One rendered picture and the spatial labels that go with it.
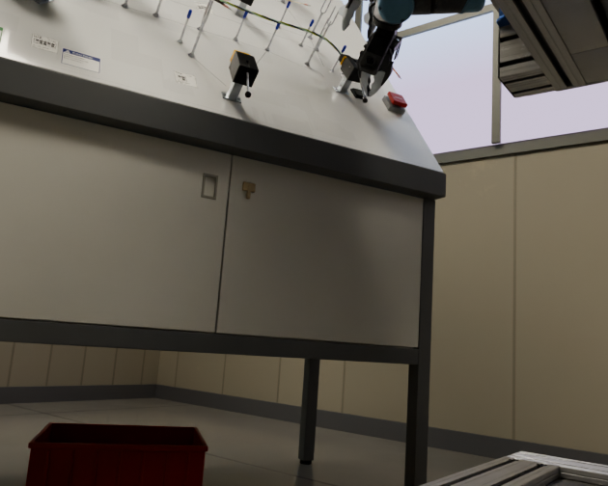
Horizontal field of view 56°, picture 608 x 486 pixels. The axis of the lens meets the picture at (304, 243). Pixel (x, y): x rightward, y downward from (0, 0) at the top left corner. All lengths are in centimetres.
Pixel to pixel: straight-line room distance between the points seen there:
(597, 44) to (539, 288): 169
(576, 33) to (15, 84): 93
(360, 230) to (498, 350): 121
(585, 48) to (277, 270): 76
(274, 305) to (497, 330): 138
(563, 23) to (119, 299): 89
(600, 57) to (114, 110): 85
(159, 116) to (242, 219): 28
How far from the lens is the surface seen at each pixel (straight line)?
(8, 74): 121
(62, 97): 120
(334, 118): 151
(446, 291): 260
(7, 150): 121
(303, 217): 135
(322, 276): 136
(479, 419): 254
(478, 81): 279
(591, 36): 85
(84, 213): 119
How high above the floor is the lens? 40
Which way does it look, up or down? 10 degrees up
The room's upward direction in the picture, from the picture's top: 4 degrees clockwise
